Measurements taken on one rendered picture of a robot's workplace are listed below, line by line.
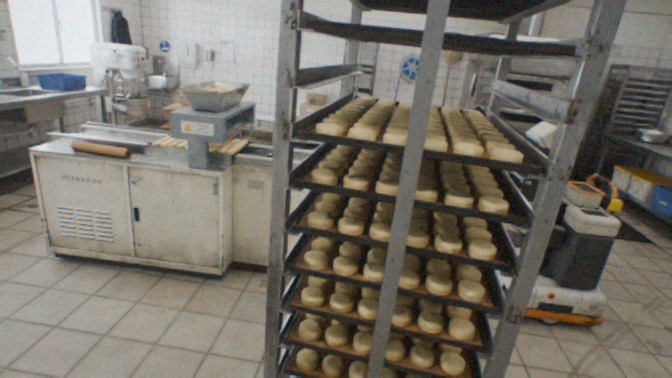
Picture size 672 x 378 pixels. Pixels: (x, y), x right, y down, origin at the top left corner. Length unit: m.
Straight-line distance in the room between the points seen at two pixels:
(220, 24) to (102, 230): 4.66
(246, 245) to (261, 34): 4.51
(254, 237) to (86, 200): 1.14
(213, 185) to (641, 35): 6.52
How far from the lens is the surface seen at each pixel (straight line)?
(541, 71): 5.86
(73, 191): 3.08
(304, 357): 0.97
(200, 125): 2.47
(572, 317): 3.15
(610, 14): 0.67
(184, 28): 7.27
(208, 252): 2.79
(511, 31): 1.26
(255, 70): 6.82
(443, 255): 0.72
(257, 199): 2.71
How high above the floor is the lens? 1.65
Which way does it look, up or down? 20 degrees down
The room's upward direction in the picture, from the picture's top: 6 degrees clockwise
